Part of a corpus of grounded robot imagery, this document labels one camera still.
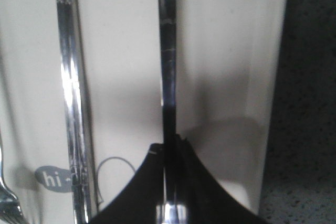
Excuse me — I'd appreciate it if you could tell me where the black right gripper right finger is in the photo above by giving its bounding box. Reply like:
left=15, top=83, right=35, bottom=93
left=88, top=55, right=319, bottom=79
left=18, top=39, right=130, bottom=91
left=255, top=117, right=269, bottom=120
left=175, top=135, right=266, bottom=223

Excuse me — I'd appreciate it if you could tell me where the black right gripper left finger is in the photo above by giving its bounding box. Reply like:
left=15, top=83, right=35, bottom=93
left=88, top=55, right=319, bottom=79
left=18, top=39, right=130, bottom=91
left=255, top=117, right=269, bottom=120
left=89, top=143, right=163, bottom=224

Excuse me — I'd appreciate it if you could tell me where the silver metal spoon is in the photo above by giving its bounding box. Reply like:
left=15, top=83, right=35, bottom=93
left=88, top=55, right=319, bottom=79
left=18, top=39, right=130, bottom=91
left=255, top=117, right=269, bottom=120
left=158, top=0, right=187, bottom=223

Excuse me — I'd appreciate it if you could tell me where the silver metal fork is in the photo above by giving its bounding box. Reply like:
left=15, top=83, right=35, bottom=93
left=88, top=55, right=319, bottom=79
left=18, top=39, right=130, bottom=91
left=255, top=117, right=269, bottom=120
left=1, top=140, right=27, bottom=223

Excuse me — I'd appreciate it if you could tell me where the cream rabbit print tray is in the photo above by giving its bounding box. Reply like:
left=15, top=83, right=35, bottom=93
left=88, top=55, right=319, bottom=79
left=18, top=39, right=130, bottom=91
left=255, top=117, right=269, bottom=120
left=1, top=0, right=286, bottom=223

